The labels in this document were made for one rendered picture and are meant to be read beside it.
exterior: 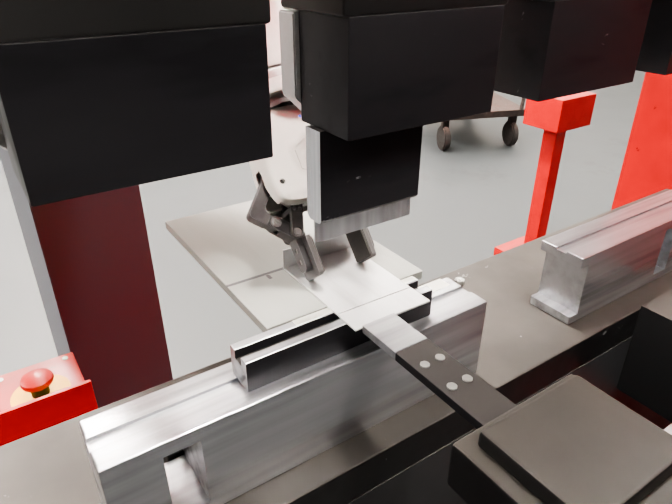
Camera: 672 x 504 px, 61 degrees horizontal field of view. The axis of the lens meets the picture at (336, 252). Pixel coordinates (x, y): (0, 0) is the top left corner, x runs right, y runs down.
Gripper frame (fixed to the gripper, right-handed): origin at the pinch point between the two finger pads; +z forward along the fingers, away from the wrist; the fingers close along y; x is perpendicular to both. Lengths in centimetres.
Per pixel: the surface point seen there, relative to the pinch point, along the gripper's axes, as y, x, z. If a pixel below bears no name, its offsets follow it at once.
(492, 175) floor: 245, 208, -41
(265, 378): -12.4, -3.0, 8.6
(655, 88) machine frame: 84, 10, -12
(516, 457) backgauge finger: -6.4, -22.2, 17.3
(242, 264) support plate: -7.2, 6.7, -2.6
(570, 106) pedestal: 159, 80, -34
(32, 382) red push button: -28.8, 33.4, -0.1
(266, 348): -11.7, -3.9, 6.3
